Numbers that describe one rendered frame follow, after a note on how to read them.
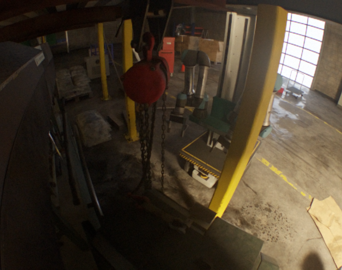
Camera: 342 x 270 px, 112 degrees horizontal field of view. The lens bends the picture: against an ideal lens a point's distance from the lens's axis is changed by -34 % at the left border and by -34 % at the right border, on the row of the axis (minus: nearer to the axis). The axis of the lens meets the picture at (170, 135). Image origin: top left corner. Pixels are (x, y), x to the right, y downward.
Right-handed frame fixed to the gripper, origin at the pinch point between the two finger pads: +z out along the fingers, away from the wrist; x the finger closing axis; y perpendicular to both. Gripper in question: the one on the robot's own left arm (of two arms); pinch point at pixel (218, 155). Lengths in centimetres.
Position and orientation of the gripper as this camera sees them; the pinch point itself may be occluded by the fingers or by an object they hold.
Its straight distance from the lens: 125.5
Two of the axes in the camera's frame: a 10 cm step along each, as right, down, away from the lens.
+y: -6.5, 0.2, -7.6
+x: 6.4, 5.6, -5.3
